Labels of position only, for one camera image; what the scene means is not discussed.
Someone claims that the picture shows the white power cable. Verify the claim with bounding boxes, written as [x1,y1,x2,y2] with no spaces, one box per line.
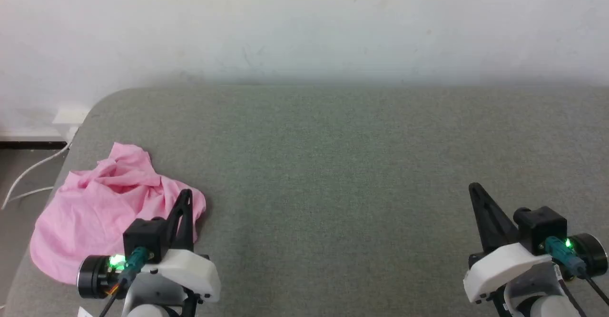
[6,186,54,202]
[1,128,78,210]

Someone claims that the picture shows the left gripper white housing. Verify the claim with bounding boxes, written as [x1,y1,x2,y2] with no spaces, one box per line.
[78,189,222,306]

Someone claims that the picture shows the pink t-shirt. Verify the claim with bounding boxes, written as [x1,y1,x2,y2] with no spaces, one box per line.
[29,142,207,285]

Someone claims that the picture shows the white wall socket box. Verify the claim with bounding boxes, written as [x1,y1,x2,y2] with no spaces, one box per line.
[52,109,90,127]

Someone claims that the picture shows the grey-green fabric sofa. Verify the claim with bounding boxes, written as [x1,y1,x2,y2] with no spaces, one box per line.
[0,85,609,317]

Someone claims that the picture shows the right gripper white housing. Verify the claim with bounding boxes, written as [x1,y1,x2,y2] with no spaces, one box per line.
[463,182,609,304]

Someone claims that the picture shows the dark baseboard strip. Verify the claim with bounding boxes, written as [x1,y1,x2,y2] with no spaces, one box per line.
[0,140,68,150]

